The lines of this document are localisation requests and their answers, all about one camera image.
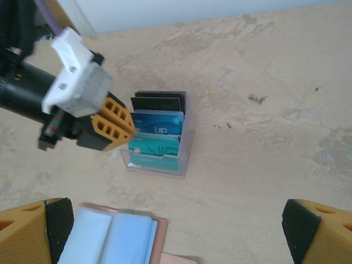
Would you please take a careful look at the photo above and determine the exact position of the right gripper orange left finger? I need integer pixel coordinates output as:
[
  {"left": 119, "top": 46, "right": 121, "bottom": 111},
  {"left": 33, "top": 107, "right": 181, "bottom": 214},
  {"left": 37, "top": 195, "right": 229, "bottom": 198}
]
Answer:
[{"left": 0, "top": 197, "right": 75, "bottom": 264}]

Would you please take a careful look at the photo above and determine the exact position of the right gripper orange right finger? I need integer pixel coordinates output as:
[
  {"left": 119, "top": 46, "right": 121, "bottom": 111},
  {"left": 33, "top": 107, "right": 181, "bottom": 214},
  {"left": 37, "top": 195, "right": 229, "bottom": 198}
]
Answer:
[{"left": 282, "top": 199, "right": 352, "bottom": 264}]

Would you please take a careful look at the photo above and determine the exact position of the pink card holder wallet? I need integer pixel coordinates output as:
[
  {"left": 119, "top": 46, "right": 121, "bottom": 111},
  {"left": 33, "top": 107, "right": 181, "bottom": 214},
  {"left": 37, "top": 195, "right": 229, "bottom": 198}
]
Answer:
[{"left": 57, "top": 202, "right": 203, "bottom": 264}]

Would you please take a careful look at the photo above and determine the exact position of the black card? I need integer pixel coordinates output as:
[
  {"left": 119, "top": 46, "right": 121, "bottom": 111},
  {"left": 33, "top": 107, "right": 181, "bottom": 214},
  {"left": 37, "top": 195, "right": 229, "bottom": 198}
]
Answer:
[
  {"left": 135, "top": 90, "right": 188, "bottom": 105},
  {"left": 130, "top": 96, "right": 183, "bottom": 113}
]

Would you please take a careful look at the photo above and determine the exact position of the blue VIP card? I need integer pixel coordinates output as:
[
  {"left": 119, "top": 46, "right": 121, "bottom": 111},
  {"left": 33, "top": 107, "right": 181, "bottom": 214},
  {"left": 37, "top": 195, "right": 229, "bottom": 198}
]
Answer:
[{"left": 131, "top": 114, "right": 184, "bottom": 136}]

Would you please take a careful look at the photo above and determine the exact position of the teal card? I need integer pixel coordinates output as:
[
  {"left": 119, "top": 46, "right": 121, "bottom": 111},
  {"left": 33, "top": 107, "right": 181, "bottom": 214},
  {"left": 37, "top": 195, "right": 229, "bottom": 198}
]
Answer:
[{"left": 128, "top": 136, "right": 182, "bottom": 169}]

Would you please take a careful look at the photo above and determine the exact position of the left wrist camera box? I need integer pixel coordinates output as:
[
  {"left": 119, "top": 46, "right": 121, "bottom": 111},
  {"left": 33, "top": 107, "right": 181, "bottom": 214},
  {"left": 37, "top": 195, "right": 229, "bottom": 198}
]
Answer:
[{"left": 41, "top": 27, "right": 114, "bottom": 118}]

